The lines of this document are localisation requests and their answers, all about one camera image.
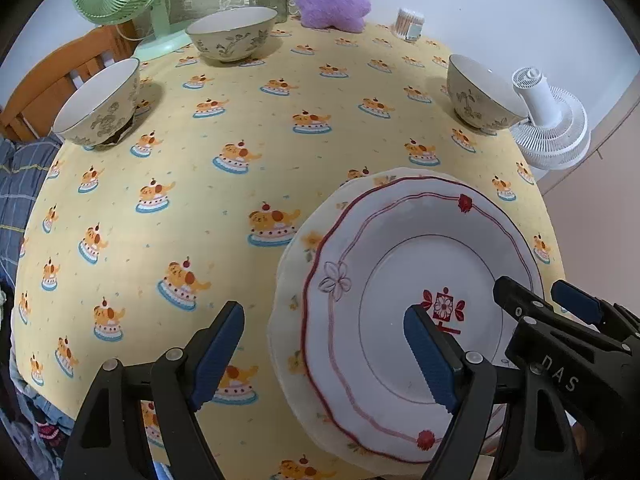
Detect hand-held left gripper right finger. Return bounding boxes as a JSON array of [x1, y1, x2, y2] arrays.
[[403, 305, 501, 480]]

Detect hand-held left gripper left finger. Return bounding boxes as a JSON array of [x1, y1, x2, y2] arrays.
[[60, 301, 246, 480]]

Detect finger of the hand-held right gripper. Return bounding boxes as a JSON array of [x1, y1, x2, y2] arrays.
[[551, 280, 640, 333], [492, 276, 626, 348]]

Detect large scalloped floral plate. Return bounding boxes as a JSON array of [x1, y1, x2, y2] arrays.
[[266, 170, 506, 466]]

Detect red-rimmed white plate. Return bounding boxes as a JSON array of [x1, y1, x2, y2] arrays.
[[300, 176, 545, 463]]

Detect cream floral bowl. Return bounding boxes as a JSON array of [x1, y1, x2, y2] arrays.
[[446, 54, 529, 131], [186, 6, 278, 65], [52, 57, 142, 151]]

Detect white desk fan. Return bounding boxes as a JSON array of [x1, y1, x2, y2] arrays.
[[509, 66, 592, 170]]

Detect pile of clothes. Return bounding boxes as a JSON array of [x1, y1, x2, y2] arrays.
[[10, 350, 76, 466]]

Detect yellow printed tablecloth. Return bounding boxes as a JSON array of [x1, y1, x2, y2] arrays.
[[10, 20, 568, 480]]

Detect grey plaid blanket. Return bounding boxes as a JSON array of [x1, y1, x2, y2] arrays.
[[0, 135, 63, 281]]

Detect cotton swab container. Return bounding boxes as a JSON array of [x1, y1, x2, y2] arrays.
[[395, 7, 426, 42]]

